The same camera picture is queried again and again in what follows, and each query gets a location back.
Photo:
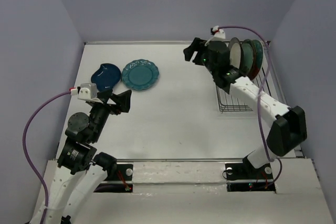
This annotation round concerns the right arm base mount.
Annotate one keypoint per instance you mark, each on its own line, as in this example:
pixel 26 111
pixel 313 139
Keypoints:
pixel 239 180

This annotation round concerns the pale green flower plate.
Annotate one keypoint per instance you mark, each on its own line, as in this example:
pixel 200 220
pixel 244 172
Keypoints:
pixel 248 52

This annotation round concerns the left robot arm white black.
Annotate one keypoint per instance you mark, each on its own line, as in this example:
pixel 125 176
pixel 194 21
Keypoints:
pixel 80 169

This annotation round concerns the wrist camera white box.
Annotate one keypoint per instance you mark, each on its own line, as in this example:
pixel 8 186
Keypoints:
pixel 218 34
pixel 87 91

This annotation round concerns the teal scalloped plate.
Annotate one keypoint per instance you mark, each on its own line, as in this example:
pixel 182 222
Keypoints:
pixel 140 75

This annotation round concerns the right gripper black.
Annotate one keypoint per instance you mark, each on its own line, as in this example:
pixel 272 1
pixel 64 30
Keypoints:
pixel 198 44

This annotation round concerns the dark wire dish rack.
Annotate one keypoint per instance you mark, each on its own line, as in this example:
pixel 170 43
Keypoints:
pixel 227 103

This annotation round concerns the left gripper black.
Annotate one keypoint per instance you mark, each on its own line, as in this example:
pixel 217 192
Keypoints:
pixel 123 99

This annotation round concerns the red teal floral plate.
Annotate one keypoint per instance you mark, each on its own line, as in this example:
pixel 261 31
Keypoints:
pixel 259 56

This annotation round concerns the cream plate brown rim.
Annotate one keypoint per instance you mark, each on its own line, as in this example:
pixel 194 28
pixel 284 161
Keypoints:
pixel 235 52

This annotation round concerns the blue plate white blossoms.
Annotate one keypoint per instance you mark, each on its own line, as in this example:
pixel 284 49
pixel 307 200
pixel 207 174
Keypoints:
pixel 254 58

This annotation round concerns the dark blue curved dish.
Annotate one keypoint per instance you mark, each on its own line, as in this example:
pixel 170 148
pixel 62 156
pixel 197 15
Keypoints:
pixel 106 77

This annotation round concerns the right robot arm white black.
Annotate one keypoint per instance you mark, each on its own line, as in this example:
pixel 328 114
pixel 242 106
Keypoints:
pixel 288 127

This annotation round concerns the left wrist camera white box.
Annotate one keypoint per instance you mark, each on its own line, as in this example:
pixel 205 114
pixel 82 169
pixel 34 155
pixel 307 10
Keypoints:
pixel 87 91

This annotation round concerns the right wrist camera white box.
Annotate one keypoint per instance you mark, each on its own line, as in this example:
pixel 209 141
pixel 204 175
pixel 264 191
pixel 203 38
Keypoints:
pixel 218 34

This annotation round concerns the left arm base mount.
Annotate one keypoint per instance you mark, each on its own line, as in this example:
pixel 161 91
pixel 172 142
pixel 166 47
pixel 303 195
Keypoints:
pixel 119 181

